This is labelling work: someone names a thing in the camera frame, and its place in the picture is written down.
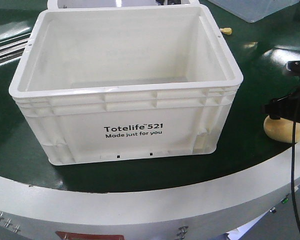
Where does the black right camera cable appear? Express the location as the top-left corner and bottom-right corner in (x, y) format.
(289, 94), (300, 240)

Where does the white round conveyor centre hub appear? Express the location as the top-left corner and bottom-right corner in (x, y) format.
(47, 0), (200, 10)

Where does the small yellow toy piece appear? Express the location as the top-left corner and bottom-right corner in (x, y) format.
(219, 27), (233, 36)

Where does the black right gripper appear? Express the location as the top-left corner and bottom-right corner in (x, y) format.
(264, 60), (300, 123)

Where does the white conveyor outer rim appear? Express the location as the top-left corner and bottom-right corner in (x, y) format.
(0, 149), (294, 240)

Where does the white plastic tote crate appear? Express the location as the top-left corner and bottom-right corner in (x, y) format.
(9, 3), (243, 166)

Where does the clear plastic storage box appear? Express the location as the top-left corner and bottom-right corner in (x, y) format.
(209, 0), (300, 23)

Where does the peach plush ball toy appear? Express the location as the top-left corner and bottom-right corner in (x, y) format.
(263, 116), (300, 144)

